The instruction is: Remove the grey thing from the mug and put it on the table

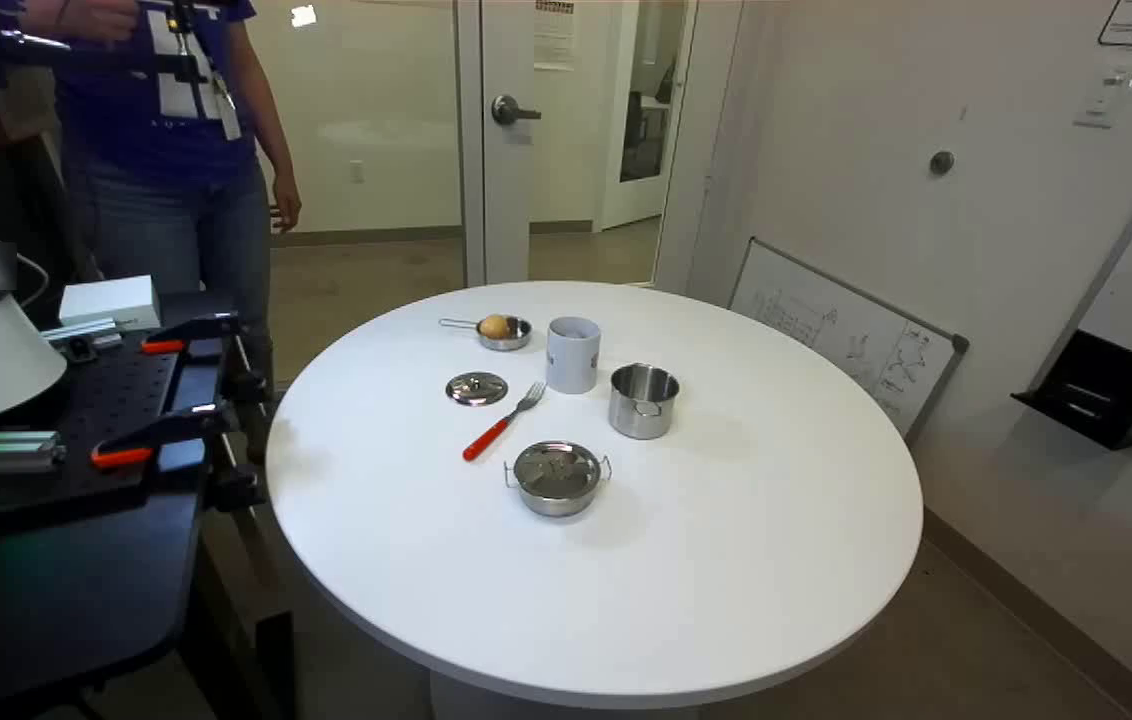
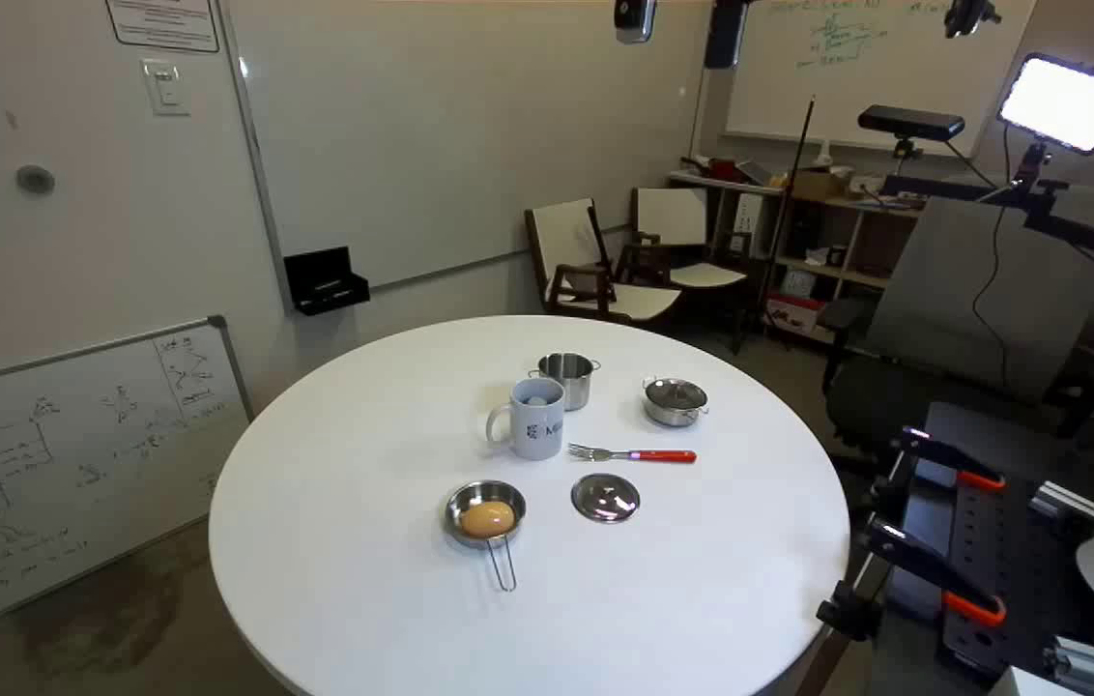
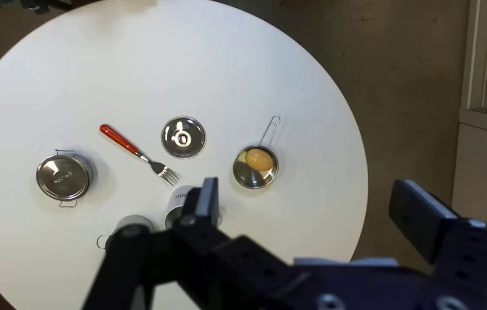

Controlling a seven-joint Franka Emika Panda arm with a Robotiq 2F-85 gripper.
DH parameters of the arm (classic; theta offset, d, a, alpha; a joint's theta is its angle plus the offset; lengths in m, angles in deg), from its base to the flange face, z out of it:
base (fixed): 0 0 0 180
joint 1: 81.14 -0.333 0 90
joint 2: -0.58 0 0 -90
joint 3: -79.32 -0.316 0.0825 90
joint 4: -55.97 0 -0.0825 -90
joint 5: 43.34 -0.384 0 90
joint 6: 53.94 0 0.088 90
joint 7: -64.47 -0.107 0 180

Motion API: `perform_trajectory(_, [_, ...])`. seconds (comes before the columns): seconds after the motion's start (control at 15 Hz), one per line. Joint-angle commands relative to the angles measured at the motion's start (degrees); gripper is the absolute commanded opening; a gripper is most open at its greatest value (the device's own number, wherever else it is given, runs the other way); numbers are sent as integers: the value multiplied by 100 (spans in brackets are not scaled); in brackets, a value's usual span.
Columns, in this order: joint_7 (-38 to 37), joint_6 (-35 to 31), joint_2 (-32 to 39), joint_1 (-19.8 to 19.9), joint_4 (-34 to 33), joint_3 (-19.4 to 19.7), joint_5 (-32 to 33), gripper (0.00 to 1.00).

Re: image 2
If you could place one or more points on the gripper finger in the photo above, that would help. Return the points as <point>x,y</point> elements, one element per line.
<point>726,31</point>
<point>635,19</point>

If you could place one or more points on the white mug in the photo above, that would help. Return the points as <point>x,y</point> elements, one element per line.
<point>537,430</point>

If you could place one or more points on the whiteboard with green writing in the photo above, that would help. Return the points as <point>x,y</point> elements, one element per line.
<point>876,87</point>

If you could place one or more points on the black pole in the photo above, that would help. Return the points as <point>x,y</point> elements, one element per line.
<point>784,222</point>

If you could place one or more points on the wooden shelf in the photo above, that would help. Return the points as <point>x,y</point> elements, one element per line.
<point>837,232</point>

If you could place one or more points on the row of wooden chairs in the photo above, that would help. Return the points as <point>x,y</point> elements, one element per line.
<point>605,290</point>

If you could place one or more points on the grey office chair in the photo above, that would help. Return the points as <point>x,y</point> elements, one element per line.
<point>982,290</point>

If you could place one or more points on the small open steel pot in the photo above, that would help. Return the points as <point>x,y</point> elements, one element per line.
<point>574,379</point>

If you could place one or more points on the small steel pot with lid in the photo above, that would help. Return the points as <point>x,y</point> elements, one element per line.
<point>675,404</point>

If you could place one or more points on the black marker tray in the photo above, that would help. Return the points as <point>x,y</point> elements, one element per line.
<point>325,282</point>

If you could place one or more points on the paper notice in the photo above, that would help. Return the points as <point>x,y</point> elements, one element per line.
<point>162,21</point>

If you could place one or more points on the steel pot lid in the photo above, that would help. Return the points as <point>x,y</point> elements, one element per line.
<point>605,498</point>

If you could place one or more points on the black clamp with orange tip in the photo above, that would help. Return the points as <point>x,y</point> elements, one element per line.
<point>934,570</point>
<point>953,464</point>

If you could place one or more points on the small steel pan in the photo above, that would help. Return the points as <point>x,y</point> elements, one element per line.
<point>470,498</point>

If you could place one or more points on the orange egg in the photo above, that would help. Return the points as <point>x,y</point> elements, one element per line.
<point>487,520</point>

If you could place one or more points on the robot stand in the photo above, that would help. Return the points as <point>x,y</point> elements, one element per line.
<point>1011,541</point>

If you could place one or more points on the large wall whiteboard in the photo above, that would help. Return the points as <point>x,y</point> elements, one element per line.
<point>450,145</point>

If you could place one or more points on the black camera on mount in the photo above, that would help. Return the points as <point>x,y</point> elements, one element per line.
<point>967,14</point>

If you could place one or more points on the light panel on mount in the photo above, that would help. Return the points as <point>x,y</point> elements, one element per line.
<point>1069,101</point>

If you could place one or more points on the light switch plate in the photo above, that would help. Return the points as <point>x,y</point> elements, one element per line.
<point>165,87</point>

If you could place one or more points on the round grey wall fitting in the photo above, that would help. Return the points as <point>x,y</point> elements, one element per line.
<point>35,179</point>

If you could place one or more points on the whiteboard leaning on wall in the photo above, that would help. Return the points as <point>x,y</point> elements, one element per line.
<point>54,464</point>

